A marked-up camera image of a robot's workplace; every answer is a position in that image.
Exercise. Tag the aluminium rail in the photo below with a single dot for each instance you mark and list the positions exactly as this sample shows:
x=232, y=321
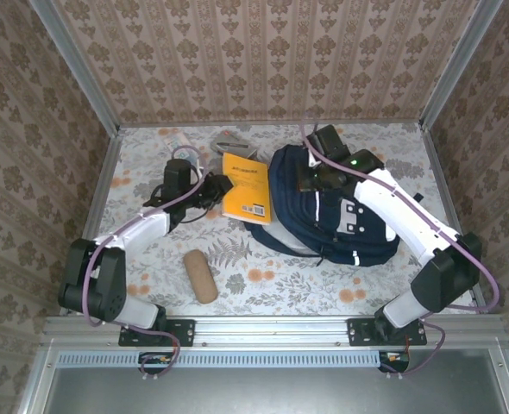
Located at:
x=95, y=215
x=441, y=172
x=272, y=123

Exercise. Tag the aluminium back rail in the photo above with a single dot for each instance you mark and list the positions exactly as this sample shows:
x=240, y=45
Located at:
x=272, y=123

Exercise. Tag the clear ruler set package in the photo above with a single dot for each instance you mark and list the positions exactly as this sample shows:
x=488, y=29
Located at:
x=177, y=140

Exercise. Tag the tan oblong pencil case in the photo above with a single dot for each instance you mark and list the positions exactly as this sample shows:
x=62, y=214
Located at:
x=200, y=276

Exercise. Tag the yellow orange book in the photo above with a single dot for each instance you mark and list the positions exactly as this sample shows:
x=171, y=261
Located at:
x=246, y=194

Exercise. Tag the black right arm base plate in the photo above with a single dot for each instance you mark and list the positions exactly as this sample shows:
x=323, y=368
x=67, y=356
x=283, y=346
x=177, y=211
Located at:
x=360, y=332

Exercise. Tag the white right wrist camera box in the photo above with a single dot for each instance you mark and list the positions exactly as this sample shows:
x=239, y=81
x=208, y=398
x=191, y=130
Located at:
x=312, y=158

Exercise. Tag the grey pen gift box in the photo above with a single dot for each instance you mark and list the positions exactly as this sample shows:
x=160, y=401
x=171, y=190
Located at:
x=233, y=142

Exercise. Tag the aluminium left side rail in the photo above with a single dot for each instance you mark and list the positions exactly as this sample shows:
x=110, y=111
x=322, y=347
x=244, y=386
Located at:
x=95, y=215

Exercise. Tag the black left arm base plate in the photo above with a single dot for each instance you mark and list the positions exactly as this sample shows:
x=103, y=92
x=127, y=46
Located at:
x=181, y=332

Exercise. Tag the aluminium left corner post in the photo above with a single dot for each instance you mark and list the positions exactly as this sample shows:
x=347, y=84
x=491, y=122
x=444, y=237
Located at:
x=78, y=64

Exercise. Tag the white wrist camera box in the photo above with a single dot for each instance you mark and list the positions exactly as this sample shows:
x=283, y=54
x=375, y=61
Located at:
x=200, y=169
x=312, y=158

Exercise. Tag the navy blue student backpack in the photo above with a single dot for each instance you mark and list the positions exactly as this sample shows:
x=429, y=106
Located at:
x=323, y=233

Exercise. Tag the aluminium front frame beam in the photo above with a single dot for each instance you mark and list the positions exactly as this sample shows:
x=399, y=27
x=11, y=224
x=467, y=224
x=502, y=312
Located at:
x=272, y=330

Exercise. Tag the aluminium right corner post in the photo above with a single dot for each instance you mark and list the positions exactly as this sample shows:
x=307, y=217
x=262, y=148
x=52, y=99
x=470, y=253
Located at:
x=458, y=64

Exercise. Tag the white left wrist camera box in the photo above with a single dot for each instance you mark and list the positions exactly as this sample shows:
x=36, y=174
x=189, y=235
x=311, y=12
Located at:
x=200, y=169

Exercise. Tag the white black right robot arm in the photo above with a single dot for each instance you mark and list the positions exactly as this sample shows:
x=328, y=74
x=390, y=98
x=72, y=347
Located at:
x=392, y=207

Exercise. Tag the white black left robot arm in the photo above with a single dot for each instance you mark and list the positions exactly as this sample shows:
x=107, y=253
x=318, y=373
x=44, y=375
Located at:
x=138, y=228

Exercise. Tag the aluminium right side rail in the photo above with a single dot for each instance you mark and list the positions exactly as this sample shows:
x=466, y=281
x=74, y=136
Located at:
x=441, y=172

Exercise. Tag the grey metal panel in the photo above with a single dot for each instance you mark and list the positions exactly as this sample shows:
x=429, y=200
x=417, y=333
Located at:
x=272, y=392

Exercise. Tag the aluminium corner post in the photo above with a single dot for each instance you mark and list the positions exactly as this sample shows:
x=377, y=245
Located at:
x=78, y=64
x=458, y=64

